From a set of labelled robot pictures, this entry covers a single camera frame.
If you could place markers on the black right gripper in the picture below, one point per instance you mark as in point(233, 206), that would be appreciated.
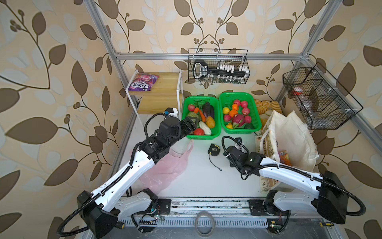
point(245, 154)

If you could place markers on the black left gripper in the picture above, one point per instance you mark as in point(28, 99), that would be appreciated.
point(185, 124)

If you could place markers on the yellow pear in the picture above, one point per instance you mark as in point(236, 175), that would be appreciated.
point(229, 126)

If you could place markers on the pink dragon fruit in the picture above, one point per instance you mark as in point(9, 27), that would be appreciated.
point(238, 121)

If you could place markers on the cream canvas tote bag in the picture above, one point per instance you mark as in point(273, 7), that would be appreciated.
point(288, 134)

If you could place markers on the purple Fox's candy bag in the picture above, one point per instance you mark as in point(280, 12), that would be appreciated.
point(143, 82)

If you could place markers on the pink plastic bag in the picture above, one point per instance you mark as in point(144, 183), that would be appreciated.
point(168, 169)

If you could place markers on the orange Fox's candy bag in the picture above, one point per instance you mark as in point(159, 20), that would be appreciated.
point(284, 158)

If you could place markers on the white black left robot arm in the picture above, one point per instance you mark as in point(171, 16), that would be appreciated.
point(97, 211)

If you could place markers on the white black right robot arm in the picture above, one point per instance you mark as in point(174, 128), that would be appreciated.
point(320, 193)

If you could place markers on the green cabbage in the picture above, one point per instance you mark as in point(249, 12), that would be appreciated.
point(193, 116)

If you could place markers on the red tomato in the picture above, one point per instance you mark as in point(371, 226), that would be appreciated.
point(199, 131)

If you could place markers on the orange carrot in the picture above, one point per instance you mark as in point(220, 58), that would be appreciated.
point(200, 113)

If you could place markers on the white radish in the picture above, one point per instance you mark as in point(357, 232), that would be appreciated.
point(205, 128)

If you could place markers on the yellow potato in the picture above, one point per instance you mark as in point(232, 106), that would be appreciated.
point(210, 122)

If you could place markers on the black yellow tape measure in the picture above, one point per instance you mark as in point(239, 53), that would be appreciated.
point(214, 151)

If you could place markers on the dark purple eggplant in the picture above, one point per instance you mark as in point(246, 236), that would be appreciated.
point(208, 110)

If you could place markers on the dark green avocado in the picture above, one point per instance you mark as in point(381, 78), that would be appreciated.
point(249, 126)

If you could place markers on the left green plastic basket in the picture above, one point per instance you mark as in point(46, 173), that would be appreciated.
point(198, 101)

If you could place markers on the green plastic basket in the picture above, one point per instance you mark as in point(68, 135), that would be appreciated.
point(198, 101)
point(226, 99)

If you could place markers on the white wooden two-tier shelf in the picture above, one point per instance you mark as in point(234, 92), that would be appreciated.
point(167, 92)

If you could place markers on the small red apple left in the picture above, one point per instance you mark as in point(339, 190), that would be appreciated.
point(227, 118)

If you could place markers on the yellow lemon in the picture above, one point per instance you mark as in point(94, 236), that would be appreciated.
point(225, 110)

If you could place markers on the right green plastic basket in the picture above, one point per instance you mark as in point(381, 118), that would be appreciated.
point(226, 99)

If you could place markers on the red apple middle right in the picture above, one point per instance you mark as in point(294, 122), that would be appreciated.
point(245, 111)

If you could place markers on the red apple back right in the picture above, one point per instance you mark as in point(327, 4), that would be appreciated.
point(244, 104)

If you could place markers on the tray of bread rolls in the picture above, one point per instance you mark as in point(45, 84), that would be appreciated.
point(265, 109)

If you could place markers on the roll of clear tape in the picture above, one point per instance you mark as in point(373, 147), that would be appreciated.
point(204, 224)

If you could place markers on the red capped plastic bottle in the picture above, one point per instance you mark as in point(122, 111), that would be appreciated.
point(298, 92)

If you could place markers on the small yellow screwdriver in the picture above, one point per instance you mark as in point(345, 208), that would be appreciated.
point(326, 224)

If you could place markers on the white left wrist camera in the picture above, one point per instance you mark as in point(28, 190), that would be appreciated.
point(172, 112)

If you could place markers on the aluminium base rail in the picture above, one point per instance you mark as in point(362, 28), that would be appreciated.
point(236, 218)

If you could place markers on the black wire basket back wall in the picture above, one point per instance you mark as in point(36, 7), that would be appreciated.
point(211, 56)

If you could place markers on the black wire basket wall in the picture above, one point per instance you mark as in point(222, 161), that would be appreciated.
point(211, 56)
point(328, 102)

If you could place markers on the black wire basket right wall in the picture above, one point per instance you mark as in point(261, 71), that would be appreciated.
point(328, 102)

